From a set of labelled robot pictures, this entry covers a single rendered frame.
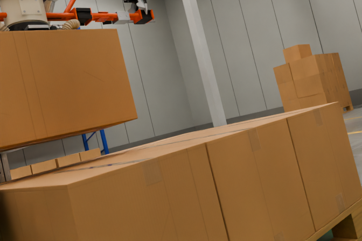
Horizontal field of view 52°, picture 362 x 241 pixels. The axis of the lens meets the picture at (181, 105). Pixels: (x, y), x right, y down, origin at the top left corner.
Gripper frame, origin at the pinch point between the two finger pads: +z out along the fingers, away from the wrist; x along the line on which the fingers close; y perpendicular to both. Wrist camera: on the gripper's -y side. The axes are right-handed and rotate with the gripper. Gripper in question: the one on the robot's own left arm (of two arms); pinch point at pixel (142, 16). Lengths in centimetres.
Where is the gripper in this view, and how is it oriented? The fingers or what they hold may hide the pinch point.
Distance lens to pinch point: 200.6
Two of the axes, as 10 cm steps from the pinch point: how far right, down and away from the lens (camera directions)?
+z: 2.2, 9.7, -0.5
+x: 6.0, -1.8, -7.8
